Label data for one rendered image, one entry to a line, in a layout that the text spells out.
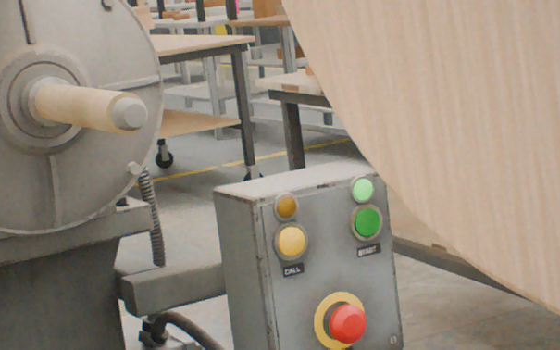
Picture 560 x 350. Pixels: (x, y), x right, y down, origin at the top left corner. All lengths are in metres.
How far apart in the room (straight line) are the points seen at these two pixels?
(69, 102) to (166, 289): 0.35
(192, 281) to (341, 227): 0.17
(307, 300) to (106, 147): 0.26
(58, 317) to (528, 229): 1.10
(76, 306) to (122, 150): 0.24
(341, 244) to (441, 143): 1.00
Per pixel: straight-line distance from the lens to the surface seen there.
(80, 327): 1.34
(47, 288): 1.32
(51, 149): 1.13
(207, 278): 1.31
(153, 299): 1.29
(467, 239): 0.27
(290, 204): 1.22
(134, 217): 1.26
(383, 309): 1.30
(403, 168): 0.28
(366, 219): 1.27
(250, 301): 1.26
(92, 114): 0.95
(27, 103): 1.09
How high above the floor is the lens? 1.36
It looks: 11 degrees down
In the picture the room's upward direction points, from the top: 7 degrees counter-clockwise
